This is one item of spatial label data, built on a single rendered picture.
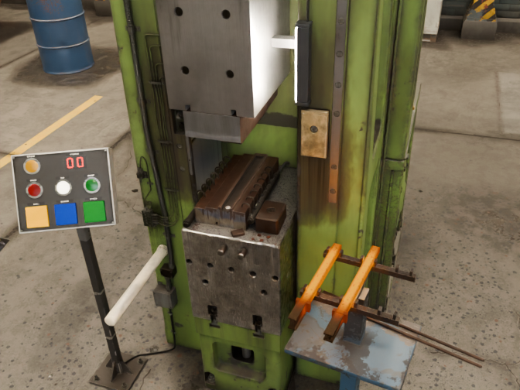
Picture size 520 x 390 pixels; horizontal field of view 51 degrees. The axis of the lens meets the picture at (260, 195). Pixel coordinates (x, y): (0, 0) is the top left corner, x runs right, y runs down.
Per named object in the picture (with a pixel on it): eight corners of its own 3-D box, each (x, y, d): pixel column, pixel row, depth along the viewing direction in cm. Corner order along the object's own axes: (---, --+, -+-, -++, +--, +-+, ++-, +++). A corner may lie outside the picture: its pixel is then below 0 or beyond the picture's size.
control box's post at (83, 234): (121, 375, 257) (71, 181, 198) (114, 373, 258) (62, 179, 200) (125, 369, 260) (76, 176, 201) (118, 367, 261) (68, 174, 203)
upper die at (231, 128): (241, 143, 178) (239, 117, 173) (186, 136, 184) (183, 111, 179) (277, 94, 212) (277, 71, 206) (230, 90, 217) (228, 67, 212)
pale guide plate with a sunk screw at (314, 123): (326, 159, 185) (327, 113, 176) (300, 155, 188) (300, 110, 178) (326, 155, 187) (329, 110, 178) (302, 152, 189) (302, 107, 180)
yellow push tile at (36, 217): (48, 226, 193) (46, 205, 192) (26, 228, 192) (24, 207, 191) (50, 226, 195) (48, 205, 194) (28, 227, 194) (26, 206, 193)
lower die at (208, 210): (245, 230, 198) (244, 210, 193) (195, 221, 203) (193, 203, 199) (278, 173, 231) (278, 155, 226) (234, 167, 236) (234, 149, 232)
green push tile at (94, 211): (105, 220, 194) (104, 200, 194) (84, 222, 194) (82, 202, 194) (106, 220, 196) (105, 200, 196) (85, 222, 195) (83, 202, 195)
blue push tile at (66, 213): (77, 223, 194) (74, 202, 193) (56, 226, 193) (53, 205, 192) (78, 223, 196) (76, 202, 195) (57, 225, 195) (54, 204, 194)
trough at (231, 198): (232, 212, 195) (231, 209, 194) (218, 210, 197) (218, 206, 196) (267, 157, 228) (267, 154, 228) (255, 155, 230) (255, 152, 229)
